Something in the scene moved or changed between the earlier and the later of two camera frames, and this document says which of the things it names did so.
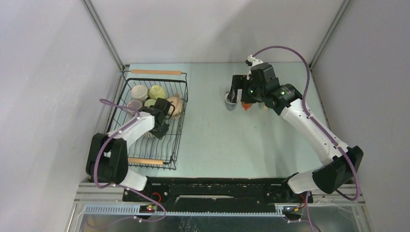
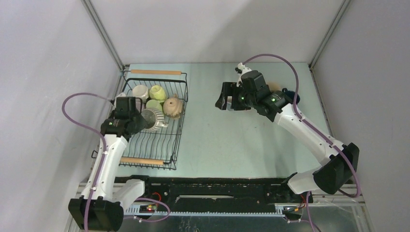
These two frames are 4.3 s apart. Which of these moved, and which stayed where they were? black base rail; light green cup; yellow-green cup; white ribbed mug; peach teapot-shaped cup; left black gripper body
Moved: white ribbed mug; left black gripper body
Stayed: light green cup; black base rail; yellow-green cup; peach teapot-shaped cup
